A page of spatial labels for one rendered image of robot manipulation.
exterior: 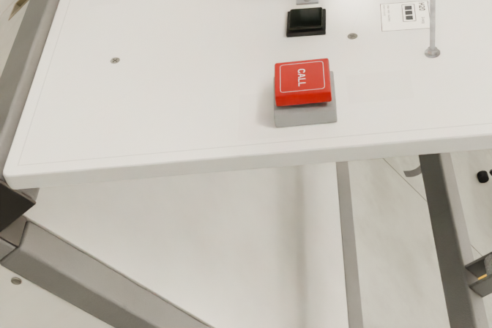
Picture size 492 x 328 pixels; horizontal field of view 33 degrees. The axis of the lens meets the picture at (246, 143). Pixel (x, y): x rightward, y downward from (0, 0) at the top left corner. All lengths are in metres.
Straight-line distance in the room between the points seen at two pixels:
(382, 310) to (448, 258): 1.91
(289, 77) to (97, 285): 0.31
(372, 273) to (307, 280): 1.93
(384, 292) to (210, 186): 2.06
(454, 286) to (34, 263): 0.55
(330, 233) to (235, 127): 0.58
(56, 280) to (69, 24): 0.28
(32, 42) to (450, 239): 0.61
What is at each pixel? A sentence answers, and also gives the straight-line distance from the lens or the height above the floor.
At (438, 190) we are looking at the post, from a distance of 1.25.
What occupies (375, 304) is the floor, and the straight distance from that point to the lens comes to 3.05.
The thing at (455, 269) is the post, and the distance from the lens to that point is 1.16.
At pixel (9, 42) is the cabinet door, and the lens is 1.25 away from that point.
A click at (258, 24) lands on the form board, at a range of 0.89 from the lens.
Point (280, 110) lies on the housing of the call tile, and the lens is 0.75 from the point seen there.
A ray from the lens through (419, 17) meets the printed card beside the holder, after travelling 0.88.
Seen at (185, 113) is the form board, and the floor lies 1.00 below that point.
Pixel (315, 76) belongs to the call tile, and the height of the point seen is 1.12.
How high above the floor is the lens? 1.42
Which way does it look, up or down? 29 degrees down
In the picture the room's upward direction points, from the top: 55 degrees clockwise
